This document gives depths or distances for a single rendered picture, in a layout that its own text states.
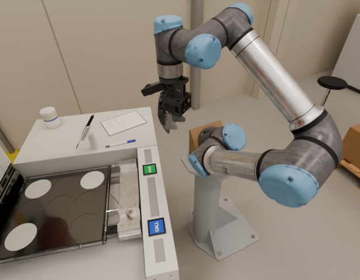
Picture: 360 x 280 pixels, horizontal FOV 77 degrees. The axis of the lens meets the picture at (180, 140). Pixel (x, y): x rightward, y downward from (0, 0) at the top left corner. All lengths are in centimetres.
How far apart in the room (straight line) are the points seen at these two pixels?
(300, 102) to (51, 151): 101
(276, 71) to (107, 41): 211
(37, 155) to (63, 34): 153
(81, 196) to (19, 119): 194
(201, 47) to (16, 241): 86
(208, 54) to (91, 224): 70
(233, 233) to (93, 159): 121
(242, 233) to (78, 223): 128
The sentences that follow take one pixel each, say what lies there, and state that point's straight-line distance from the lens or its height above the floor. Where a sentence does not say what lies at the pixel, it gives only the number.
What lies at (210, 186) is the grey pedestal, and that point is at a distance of 127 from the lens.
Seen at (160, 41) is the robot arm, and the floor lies 148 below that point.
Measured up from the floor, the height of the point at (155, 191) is 96.
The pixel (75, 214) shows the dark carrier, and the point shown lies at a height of 90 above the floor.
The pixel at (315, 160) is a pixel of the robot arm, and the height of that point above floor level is 128.
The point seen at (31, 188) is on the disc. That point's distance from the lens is 115.
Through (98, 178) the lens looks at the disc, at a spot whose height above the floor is 90.
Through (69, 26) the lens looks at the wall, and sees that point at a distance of 250.
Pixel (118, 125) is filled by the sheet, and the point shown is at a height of 97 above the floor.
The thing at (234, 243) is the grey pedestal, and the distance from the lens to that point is 185.
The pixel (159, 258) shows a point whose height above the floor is 96.
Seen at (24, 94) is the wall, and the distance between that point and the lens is 272.
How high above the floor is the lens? 164
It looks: 39 degrees down
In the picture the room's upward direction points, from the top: 1 degrees counter-clockwise
